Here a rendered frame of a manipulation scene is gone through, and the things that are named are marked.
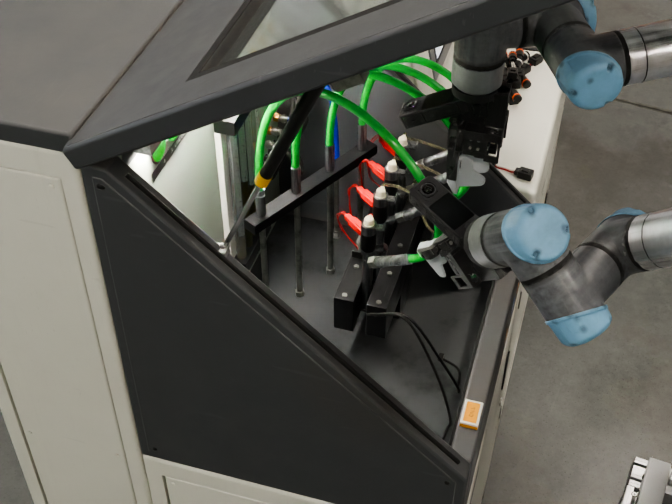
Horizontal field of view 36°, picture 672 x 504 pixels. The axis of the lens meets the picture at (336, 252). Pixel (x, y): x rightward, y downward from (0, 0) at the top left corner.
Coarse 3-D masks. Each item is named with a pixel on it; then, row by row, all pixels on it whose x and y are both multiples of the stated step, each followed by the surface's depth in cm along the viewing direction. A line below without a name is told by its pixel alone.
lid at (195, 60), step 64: (192, 0) 160; (256, 0) 145; (320, 0) 134; (384, 0) 122; (448, 0) 107; (512, 0) 102; (192, 64) 134; (256, 64) 122; (320, 64) 114; (384, 64) 112; (128, 128) 129; (192, 128) 126
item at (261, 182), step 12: (312, 96) 121; (300, 108) 123; (288, 120) 126; (300, 120) 125; (288, 132) 126; (276, 144) 129; (288, 144) 128; (276, 156) 130; (264, 168) 132; (276, 168) 132; (264, 180) 134; (252, 192) 137; (240, 216) 141; (228, 240) 145; (228, 252) 147
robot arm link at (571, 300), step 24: (576, 264) 130; (600, 264) 132; (528, 288) 131; (552, 288) 129; (576, 288) 129; (600, 288) 131; (552, 312) 130; (576, 312) 129; (600, 312) 130; (576, 336) 130
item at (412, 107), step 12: (432, 96) 156; (444, 96) 155; (408, 108) 156; (420, 108) 155; (432, 108) 154; (444, 108) 153; (456, 108) 153; (408, 120) 157; (420, 120) 156; (432, 120) 155
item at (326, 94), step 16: (320, 96) 155; (336, 96) 153; (272, 112) 165; (352, 112) 152; (384, 128) 151; (256, 144) 173; (400, 144) 151; (256, 160) 175; (416, 176) 151; (416, 256) 161
